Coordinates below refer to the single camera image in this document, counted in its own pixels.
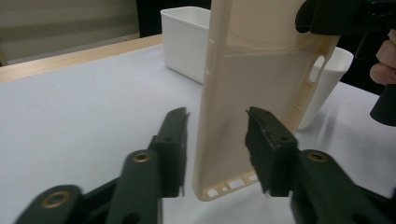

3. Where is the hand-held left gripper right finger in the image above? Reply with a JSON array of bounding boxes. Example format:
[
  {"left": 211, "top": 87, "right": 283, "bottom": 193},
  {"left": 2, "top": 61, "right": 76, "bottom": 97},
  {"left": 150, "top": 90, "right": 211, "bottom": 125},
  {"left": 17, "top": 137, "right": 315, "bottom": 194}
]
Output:
[{"left": 244, "top": 105, "right": 386, "bottom": 224}]

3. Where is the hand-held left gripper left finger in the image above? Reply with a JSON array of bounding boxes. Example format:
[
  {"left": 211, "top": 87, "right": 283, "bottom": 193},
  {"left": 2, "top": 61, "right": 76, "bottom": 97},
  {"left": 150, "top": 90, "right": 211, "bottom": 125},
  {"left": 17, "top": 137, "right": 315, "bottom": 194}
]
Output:
[{"left": 106, "top": 106, "right": 191, "bottom": 224}]

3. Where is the beige phone case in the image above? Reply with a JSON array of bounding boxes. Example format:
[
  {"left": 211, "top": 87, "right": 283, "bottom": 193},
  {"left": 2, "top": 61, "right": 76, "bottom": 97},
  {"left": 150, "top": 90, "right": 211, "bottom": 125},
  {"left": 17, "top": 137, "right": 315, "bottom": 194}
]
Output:
[{"left": 191, "top": 0, "right": 342, "bottom": 203}]

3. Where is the white table mat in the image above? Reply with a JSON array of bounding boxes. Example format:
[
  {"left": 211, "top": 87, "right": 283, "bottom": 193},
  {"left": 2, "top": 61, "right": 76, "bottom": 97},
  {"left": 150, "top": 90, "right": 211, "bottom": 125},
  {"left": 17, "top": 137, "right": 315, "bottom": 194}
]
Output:
[{"left": 0, "top": 42, "right": 396, "bottom": 224}]

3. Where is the white plastic storage box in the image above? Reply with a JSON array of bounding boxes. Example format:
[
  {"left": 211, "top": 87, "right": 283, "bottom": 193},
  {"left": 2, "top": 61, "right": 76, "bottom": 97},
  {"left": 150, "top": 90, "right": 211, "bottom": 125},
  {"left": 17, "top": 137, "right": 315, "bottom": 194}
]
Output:
[{"left": 160, "top": 6, "right": 355, "bottom": 131}]

